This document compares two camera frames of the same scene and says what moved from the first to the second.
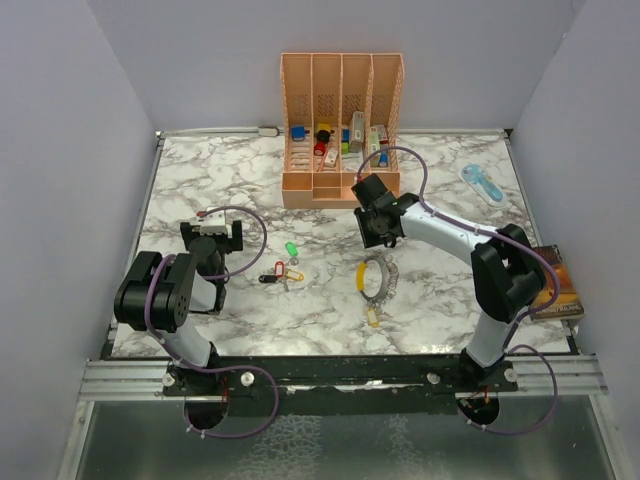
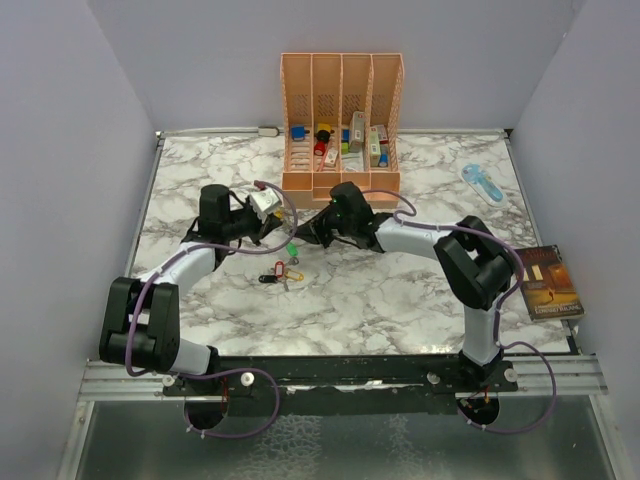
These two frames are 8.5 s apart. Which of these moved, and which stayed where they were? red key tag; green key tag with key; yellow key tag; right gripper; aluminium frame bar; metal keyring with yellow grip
Moved: metal keyring with yellow grip; right gripper
Stayed: yellow key tag; red key tag; aluminium frame bar; green key tag with key
